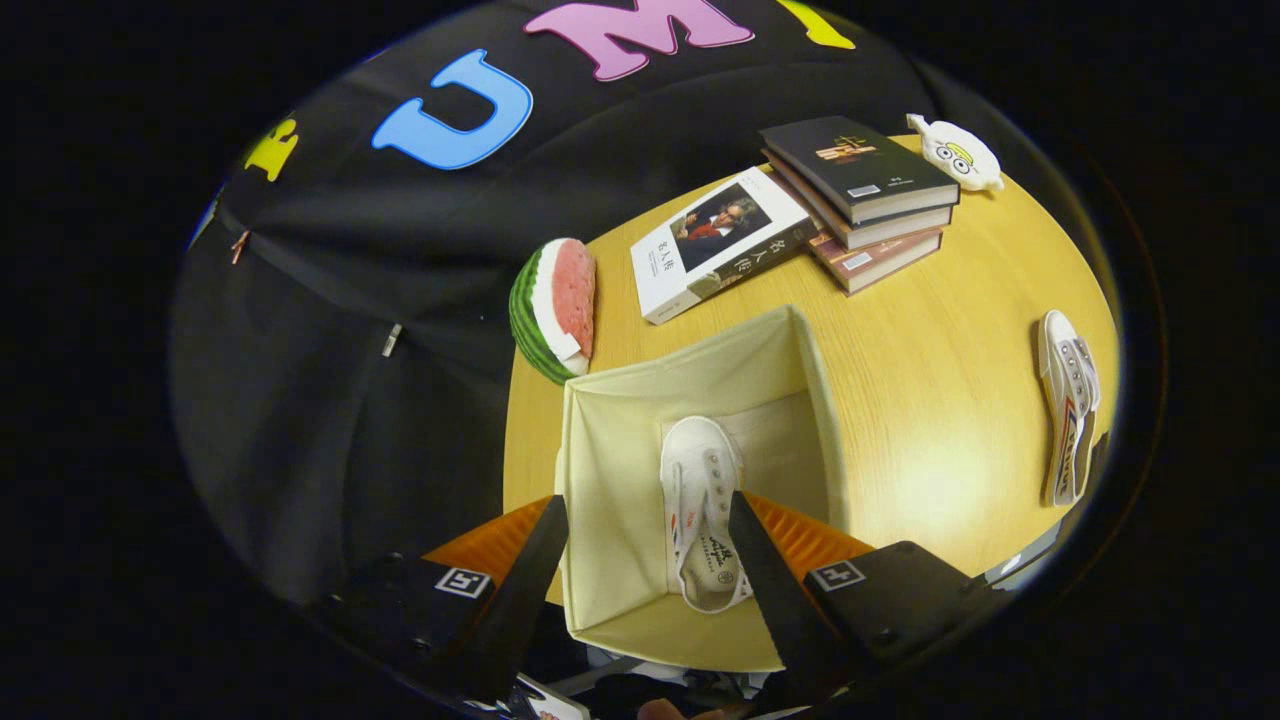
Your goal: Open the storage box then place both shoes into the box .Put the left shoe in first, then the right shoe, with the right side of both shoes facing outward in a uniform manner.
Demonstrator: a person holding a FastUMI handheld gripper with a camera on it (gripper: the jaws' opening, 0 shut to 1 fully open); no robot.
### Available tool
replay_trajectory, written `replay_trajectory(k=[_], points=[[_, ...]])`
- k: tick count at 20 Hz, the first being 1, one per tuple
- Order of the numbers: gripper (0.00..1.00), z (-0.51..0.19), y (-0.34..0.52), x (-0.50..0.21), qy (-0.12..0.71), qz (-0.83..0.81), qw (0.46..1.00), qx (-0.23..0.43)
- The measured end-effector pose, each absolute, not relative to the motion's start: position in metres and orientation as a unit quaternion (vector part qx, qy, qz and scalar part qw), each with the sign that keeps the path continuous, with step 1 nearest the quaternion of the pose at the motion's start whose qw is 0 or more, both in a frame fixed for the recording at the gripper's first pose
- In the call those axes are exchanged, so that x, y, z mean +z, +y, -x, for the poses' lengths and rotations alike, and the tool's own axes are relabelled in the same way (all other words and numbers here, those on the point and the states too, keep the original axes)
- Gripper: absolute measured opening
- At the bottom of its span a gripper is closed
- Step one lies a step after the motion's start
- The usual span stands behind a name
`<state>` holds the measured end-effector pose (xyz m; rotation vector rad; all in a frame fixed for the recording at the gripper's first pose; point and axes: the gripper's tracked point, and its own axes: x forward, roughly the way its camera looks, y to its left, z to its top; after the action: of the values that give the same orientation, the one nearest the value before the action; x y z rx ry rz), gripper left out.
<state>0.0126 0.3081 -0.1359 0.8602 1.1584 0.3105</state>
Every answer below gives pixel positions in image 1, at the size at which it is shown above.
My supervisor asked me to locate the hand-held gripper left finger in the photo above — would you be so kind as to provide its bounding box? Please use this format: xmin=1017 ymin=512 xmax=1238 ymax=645
xmin=320 ymin=495 xmax=569 ymax=701

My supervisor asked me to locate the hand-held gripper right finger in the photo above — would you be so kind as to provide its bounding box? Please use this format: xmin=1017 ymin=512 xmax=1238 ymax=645
xmin=728 ymin=490 xmax=1006 ymax=691

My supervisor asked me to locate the white canvas shoe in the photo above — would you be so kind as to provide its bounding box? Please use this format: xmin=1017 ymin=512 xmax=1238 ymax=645
xmin=660 ymin=416 xmax=753 ymax=614
xmin=1037 ymin=310 xmax=1101 ymax=508

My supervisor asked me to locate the beige fabric storage box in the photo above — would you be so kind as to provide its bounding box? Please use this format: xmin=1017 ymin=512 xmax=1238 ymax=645
xmin=555 ymin=305 xmax=851 ymax=673

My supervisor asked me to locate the person's dark clothing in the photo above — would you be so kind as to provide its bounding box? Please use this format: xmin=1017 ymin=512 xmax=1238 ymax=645
xmin=590 ymin=672 xmax=741 ymax=719

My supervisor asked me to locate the watermelon slice toy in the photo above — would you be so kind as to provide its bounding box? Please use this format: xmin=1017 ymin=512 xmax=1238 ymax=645
xmin=508 ymin=237 xmax=598 ymax=386

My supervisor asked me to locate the white book with portrait cover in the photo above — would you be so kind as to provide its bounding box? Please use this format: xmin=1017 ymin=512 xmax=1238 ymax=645
xmin=630 ymin=166 xmax=819 ymax=325

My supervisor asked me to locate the reddish brown book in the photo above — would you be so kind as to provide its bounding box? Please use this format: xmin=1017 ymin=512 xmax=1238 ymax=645
xmin=805 ymin=228 xmax=944 ymax=297

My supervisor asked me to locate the dark book with pale pages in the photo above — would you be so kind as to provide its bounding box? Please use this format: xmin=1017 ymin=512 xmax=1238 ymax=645
xmin=765 ymin=150 xmax=953 ymax=251

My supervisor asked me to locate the black hardcover book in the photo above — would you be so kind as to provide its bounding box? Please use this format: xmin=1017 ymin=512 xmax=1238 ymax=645
xmin=758 ymin=115 xmax=961 ymax=226

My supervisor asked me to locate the white plush toy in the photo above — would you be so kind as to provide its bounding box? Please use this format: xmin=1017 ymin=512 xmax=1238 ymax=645
xmin=906 ymin=113 xmax=1004 ymax=193

